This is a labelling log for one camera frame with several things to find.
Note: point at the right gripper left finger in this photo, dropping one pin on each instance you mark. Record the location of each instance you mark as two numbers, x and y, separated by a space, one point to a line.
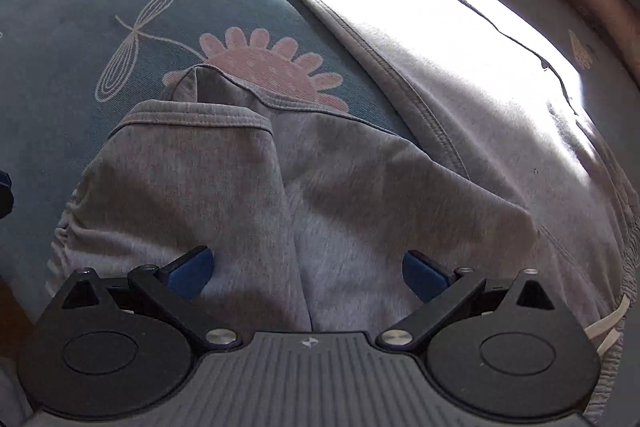
168 293

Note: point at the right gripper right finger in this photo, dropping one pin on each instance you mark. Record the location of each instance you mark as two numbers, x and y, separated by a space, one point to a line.
447 296

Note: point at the teal floral bed sheet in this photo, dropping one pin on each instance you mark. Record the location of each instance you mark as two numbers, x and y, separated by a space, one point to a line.
71 69

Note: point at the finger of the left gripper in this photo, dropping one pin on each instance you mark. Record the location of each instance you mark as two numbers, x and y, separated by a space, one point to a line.
6 195

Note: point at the grey sweatpants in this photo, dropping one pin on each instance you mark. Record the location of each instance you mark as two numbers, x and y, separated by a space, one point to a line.
477 151

